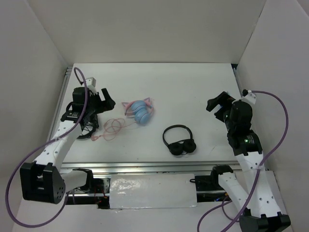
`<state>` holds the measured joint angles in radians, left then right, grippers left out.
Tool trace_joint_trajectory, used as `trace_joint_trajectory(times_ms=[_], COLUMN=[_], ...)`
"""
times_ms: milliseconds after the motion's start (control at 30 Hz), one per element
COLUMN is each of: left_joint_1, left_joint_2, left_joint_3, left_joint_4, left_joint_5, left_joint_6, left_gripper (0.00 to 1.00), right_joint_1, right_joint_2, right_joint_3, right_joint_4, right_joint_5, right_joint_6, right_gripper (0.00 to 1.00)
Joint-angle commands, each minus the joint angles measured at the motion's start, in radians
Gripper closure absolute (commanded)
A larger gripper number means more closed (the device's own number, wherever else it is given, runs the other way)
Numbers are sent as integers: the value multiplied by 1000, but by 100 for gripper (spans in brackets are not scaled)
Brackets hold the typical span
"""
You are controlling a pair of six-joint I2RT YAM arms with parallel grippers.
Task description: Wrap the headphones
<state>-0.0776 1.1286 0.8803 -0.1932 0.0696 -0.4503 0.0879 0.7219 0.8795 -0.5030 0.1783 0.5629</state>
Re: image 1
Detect pink blue cat-ear headphones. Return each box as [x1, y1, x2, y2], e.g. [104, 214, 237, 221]
[121, 97, 154, 125]

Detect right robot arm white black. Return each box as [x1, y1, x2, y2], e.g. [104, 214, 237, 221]
[206, 90, 291, 232]

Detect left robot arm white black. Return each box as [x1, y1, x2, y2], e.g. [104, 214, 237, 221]
[20, 87, 115, 204]

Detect black on-ear headphones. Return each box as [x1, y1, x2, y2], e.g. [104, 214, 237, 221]
[162, 124, 197, 156]

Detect white foil-taped panel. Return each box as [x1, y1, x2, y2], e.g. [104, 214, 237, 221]
[109, 174, 197, 209]

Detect black headphones tangled cable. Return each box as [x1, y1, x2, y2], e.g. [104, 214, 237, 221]
[76, 113, 100, 140]

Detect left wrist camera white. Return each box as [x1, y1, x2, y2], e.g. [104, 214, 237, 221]
[85, 77, 96, 88]

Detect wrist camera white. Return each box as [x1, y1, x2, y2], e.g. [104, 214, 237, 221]
[85, 77, 96, 88]
[241, 89, 256, 105]

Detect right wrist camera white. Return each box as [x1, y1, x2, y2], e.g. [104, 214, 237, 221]
[241, 89, 256, 105]

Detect left aluminium side rail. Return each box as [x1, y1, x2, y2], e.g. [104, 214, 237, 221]
[46, 66, 72, 142]

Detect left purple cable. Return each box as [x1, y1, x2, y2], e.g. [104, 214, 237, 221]
[5, 67, 88, 228]

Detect purple cable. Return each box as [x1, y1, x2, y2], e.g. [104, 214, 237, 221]
[197, 90, 289, 232]
[5, 67, 88, 228]

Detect aluminium front rail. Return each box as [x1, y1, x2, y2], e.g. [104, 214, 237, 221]
[60, 161, 241, 175]

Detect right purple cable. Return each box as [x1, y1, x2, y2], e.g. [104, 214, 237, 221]
[197, 90, 289, 232]

